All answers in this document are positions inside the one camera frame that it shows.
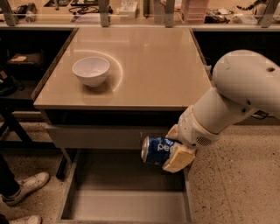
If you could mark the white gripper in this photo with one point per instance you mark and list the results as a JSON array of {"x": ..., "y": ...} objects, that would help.
[{"x": 192, "y": 129}]

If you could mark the blue pepsi can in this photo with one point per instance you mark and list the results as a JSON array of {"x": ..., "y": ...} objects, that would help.
[{"x": 156, "y": 150}]

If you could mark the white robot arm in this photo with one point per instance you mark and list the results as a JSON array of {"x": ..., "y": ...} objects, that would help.
[{"x": 243, "y": 83}]

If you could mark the open grey middle drawer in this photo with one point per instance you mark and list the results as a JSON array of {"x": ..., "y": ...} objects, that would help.
[{"x": 117, "y": 187}]

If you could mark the grey drawer cabinet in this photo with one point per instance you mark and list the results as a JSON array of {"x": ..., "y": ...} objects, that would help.
[{"x": 155, "y": 74}]

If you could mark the closed grey top drawer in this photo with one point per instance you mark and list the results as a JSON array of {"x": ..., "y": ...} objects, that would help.
[{"x": 102, "y": 137}]

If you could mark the white ceramic bowl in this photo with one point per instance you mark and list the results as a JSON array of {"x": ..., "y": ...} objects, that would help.
[{"x": 91, "y": 71}]

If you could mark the pink stacked trays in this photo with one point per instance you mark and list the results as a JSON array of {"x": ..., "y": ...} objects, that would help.
[{"x": 193, "y": 11}]

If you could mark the white box on bench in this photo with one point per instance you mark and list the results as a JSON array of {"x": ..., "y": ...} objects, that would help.
[{"x": 128, "y": 9}]

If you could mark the white shoe upper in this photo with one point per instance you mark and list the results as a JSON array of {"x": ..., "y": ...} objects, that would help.
[{"x": 27, "y": 186}]

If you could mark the white shoe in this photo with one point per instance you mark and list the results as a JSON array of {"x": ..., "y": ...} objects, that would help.
[
  {"x": 27, "y": 186},
  {"x": 33, "y": 219}
]

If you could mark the white shoe lower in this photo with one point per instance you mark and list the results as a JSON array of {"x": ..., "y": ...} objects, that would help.
[{"x": 33, "y": 219}]

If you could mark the dark trouser leg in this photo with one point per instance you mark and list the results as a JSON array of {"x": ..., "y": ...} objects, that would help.
[{"x": 7, "y": 179}]

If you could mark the black table leg frame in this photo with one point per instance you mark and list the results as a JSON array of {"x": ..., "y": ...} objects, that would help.
[{"x": 11, "y": 122}]

